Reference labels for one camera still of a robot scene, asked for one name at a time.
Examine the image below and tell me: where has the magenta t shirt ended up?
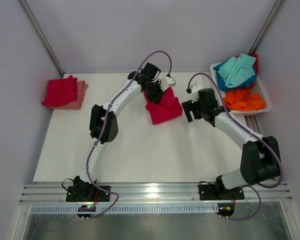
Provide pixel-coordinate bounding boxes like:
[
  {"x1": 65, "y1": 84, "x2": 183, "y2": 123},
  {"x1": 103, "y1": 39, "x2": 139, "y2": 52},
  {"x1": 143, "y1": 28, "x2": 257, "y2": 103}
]
[{"x1": 143, "y1": 87, "x2": 183, "y2": 125}]

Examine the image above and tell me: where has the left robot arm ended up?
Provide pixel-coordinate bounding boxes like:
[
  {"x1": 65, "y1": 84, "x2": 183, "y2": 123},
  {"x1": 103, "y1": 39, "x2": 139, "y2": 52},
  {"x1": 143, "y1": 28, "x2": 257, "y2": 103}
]
[{"x1": 67, "y1": 63, "x2": 176, "y2": 202}]

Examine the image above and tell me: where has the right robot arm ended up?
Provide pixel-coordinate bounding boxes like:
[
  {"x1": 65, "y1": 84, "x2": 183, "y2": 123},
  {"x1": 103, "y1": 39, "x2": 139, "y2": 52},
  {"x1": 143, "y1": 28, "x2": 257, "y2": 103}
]
[{"x1": 182, "y1": 84, "x2": 282, "y2": 199}]

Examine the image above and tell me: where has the blue t shirt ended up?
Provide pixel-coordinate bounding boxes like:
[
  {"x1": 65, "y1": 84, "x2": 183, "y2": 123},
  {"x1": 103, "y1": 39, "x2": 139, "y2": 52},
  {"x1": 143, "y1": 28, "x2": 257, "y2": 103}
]
[{"x1": 212, "y1": 62, "x2": 257, "y2": 92}]

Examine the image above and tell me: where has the orange t shirt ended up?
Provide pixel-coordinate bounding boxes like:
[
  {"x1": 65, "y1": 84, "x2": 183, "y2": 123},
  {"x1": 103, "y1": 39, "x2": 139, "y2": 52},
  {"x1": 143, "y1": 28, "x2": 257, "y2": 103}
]
[{"x1": 223, "y1": 88, "x2": 267, "y2": 112}]

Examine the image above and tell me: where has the turquoise t shirt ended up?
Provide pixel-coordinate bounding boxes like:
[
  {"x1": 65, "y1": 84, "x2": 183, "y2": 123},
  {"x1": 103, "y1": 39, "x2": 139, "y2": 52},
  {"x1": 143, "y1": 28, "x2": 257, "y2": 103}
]
[{"x1": 217, "y1": 53, "x2": 256, "y2": 88}]

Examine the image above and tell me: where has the white plastic basket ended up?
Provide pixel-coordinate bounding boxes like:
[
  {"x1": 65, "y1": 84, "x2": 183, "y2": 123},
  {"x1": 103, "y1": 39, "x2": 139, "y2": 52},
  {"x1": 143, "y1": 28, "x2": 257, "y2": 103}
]
[{"x1": 209, "y1": 61, "x2": 272, "y2": 117}]

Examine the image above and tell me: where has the red t shirt in basket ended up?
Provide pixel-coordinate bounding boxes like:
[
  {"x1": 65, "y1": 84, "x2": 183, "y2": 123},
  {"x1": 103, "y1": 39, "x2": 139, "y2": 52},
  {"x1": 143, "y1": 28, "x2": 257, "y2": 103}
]
[{"x1": 251, "y1": 54, "x2": 259, "y2": 75}]

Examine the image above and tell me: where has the folded salmon pink t shirt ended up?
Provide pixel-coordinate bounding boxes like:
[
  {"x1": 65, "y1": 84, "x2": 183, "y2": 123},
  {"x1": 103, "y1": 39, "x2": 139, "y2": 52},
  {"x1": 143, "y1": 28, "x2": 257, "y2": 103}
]
[{"x1": 61, "y1": 80, "x2": 89, "y2": 110}]

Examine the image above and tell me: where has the folded red t shirt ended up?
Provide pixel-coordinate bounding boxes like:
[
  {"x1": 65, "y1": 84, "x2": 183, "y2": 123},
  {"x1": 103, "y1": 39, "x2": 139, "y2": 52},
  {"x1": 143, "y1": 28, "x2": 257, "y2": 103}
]
[{"x1": 41, "y1": 75, "x2": 78, "y2": 108}]

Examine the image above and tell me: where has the right black connector board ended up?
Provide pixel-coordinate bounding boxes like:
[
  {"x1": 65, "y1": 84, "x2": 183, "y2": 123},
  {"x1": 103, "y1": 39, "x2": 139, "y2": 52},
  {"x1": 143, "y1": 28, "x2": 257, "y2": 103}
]
[{"x1": 216, "y1": 204, "x2": 235, "y2": 219}]

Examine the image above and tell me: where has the black connector board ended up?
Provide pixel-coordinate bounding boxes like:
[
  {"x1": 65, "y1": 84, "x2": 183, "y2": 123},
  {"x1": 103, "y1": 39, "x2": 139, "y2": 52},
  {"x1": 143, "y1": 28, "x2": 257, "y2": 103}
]
[
  {"x1": 216, "y1": 204, "x2": 235, "y2": 219},
  {"x1": 77, "y1": 204, "x2": 96, "y2": 221}
]

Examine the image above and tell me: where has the left black connector board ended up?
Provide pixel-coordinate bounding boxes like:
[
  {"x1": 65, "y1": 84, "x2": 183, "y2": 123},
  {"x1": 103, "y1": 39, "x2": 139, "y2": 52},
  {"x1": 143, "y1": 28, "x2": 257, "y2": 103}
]
[{"x1": 77, "y1": 204, "x2": 96, "y2": 221}]

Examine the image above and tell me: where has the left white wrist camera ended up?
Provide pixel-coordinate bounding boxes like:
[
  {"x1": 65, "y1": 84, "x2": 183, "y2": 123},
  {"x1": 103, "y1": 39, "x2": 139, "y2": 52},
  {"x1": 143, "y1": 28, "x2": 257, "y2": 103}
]
[{"x1": 160, "y1": 76, "x2": 177, "y2": 91}]

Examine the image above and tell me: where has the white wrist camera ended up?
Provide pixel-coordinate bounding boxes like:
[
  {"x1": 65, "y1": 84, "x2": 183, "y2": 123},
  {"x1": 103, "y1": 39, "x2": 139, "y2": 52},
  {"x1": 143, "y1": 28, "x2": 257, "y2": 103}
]
[
  {"x1": 160, "y1": 76, "x2": 177, "y2": 91},
  {"x1": 186, "y1": 83, "x2": 202, "y2": 103}
]

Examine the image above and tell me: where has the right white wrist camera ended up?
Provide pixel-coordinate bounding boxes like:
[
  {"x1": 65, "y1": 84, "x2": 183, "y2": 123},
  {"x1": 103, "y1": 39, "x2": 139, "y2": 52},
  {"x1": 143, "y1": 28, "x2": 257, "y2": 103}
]
[{"x1": 186, "y1": 83, "x2": 202, "y2": 103}]

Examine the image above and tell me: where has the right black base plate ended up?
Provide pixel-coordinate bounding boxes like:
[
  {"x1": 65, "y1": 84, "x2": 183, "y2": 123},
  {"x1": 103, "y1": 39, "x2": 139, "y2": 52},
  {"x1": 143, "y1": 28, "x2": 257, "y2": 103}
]
[{"x1": 198, "y1": 181, "x2": 245, "y2": 201}]

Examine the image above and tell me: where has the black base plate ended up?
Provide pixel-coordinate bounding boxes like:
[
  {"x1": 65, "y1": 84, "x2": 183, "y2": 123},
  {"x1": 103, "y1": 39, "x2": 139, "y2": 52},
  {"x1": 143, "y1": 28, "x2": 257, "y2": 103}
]
[
  {"x1": 65, "y1": 185, "x2": 110, "y2": 203},
  {"x1": 198, "y1": 181, "x2": 245, "y2": 201}
]

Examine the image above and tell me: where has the aluminium front rail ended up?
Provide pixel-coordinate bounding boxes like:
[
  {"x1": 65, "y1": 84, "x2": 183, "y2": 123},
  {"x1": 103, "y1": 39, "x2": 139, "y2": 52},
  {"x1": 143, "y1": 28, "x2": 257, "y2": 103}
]
[{"x1": 19, "y1": 182, "x2": 293, "y2": 205}]

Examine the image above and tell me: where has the right aluminium corner post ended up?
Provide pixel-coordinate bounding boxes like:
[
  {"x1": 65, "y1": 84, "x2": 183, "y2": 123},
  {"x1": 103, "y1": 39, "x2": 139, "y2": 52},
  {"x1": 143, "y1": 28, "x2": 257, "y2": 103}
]
[{"x1": 248, "y1": 0, "x2": 286, "y2": 55}]

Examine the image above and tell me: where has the aluminium corner post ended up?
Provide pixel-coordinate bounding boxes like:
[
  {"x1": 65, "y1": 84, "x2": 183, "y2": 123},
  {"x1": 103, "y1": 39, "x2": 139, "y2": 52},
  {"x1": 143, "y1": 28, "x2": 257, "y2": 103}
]
[
  {"x1": 248, "y1": 0, "x2": 286, "y2": 55},
  {"x1": 17, "y1": 0, "x2": 65, "y2": 76}
]

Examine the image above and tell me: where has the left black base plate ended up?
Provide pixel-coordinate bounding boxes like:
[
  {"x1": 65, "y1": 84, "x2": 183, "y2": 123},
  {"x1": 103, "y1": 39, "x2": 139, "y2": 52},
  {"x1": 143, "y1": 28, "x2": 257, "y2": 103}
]
[{"x1": 65, "y1": 185, "x2": 110, "y2": 203}]

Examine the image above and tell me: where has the left aluminium corner post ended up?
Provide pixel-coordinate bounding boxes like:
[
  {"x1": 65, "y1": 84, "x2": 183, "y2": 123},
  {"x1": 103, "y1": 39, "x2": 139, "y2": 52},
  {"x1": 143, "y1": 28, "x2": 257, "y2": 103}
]
[{"x1": 17, "y1": 0, "x2": 65, "y2": 76}]

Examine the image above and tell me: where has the slotted white cable duct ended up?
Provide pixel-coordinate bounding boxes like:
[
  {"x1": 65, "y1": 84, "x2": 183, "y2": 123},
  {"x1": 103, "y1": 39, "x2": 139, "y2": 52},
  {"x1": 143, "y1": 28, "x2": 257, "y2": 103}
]
[{"x1": 30, "y1": 202, "x2": 218, "y2": 215}]

